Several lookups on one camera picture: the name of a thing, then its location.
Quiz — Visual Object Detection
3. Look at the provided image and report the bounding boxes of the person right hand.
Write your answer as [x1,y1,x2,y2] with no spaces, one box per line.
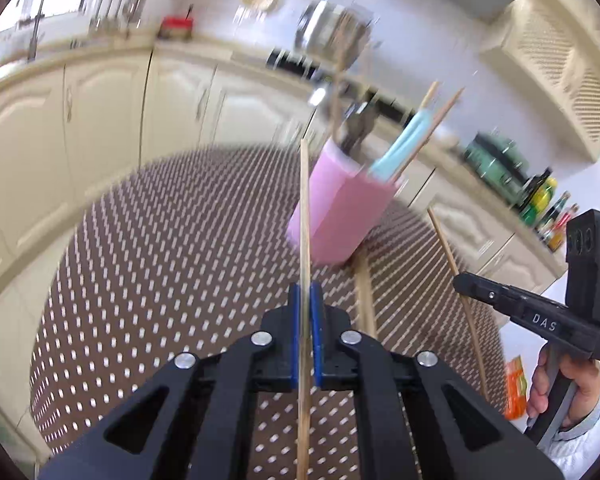
[526,346,600,430]

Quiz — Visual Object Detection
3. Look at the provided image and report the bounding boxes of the green electric cooker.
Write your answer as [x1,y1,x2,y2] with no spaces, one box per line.
[464,132,529,206]

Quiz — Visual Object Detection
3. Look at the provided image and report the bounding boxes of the kitchen faucet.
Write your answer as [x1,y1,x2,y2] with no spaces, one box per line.
[16,0,45,62]

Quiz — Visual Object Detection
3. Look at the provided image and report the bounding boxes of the dark soy sauce bottle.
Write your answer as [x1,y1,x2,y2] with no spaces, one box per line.
[535,191,570,240]

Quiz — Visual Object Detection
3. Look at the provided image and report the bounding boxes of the green yellow bottle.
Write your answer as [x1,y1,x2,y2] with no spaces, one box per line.
[521,177,557,226]

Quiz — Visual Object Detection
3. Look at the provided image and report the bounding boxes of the pink utensil cup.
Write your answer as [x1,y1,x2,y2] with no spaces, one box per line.
[309,140,398,266]

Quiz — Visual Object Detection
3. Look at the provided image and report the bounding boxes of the red label bottle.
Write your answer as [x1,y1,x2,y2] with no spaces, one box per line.
[547,204,579,252]

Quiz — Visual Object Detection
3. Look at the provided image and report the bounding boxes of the dark olive oil bottle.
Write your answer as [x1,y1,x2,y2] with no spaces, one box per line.
[516,167,553,212]

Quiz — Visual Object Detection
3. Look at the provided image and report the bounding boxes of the brown polka dot tablecloth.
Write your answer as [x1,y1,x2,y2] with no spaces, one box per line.
[30,146,506,453]

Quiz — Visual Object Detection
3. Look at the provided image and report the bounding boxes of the red container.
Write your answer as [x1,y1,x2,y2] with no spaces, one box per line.
[158,6,195,40]

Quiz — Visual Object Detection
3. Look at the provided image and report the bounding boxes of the stainless steel steamer pot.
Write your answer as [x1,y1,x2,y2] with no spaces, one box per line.
[294,0,376,70]

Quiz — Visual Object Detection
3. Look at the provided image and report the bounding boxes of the orange snack bag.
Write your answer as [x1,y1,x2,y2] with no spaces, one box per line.
[504,356,527,422]

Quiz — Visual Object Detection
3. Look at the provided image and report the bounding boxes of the wooden chopstick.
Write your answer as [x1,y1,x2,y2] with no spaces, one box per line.
[297,139,311,480]
[329,10,352,143]
[427,207,490,401]
[391,88,465,183]
[352,247,377,338]
[418,80,440,110]

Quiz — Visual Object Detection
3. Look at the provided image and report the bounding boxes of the lower kitchen cabinets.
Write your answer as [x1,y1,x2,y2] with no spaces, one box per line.
[0,47,566,292]

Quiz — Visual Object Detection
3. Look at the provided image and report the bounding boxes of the black gas stove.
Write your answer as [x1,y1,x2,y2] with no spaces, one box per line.
[265,48,416,126]

